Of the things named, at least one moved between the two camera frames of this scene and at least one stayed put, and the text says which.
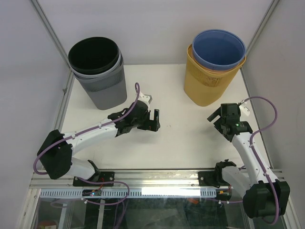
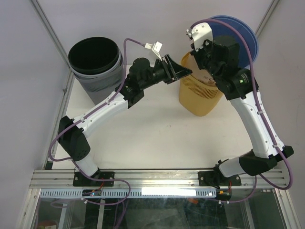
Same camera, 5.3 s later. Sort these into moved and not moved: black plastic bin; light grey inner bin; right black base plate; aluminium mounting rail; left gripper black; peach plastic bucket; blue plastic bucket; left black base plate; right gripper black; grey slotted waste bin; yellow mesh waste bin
Moved: peach plastic bucket; yellow mesh waste bin; blue plastic bucket; right gripper black; left gripper black
Not moved: right black base plate; aluminium mounting rail; light grey inner bin; grey slotted waste bin; left black base plate; black plastic bin
